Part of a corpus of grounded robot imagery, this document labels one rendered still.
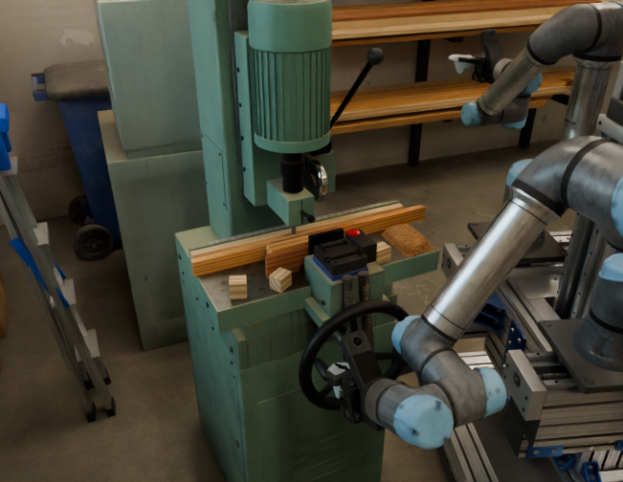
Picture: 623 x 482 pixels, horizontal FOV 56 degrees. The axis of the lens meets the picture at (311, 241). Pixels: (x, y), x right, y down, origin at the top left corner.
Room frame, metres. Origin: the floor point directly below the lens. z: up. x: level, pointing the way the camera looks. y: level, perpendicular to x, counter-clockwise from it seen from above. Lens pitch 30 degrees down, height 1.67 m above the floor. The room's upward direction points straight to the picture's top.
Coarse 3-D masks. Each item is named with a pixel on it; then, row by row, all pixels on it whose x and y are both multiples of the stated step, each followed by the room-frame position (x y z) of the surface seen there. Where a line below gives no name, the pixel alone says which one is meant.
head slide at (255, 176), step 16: (240, 32) 1.39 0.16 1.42; (240, 48) 1.36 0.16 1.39; (240, 64) 1.37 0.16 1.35; (240, 80) 1.37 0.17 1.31; (240, 96) 1.38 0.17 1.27; (240, 112) 1.39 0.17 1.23; (240, 128) 1.39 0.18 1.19; (256, 160) 1.33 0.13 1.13; (272, 160) 1.35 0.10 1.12; (256, 176) 1.33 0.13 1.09; (272, 176) 1.35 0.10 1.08; (256, 192) 1.33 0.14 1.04
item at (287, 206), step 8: (272, 184) 1.32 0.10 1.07; (280, 184) 1.32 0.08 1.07; (272, 192) 1.31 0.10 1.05; (280, 192) 1.27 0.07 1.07; (304, 192) 1.27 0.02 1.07; (272, 200) 1.31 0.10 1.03; (280, 200) 1.26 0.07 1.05; (288, 200) 1.23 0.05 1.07; (296, 200) 1.23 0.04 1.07; (304, 200) 1.24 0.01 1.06; (312, 200) 1.25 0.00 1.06; (272, 208) 1.32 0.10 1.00; (280, 208) 1.26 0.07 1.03; (288, 208) 1.22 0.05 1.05; (296, 208) 1.23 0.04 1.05; (304, 208) 1.24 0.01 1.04; (312, 208) 1.25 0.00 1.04; (280, 216) 1.27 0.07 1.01; (288, 216) 1.23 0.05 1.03; (296, 216) 1.23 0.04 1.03; (304, 216) 1.24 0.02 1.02; (288, 224) 1.23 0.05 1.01; (296, 224) 1.23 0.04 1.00
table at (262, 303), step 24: (384, 240) 1.33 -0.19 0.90; (264, 264) 1.21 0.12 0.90; (384, 264) 1.21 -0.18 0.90; (408, 264) 1.24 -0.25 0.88; (432, 264) 1.27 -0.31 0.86; (216, 288) 1.11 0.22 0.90; (264, 288) 1.11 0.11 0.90; (288, 288) 1.11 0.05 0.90; (216, 312) 1.02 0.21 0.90; (240, 312) 1.04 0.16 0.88; (264, 312) 1.07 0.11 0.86; (288, 312) 1.10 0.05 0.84; (312, 312) 1.07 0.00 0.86
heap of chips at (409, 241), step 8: (400, 224) 1.38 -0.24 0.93; (384, 232) 1.36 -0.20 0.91; (392, 232) 1.33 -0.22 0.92; (400, 232) 1.32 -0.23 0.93; (408, 232) 1.31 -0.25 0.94; (416, 232) 1.31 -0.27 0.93; (392, 240) 1.32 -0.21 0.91; (400, 240) 1.30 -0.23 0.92; (408, 240) 1.29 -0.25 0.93; (416, 240) 1.29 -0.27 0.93; (424, 240) 1.29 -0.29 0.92; (400, 248) 1.28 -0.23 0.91; (408, 248) 1.27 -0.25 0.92; (416, 248) 1.27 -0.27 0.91; (424, 248) 1.28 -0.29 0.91; (432, 248) 1.29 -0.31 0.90; (408, 256) 1.25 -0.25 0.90
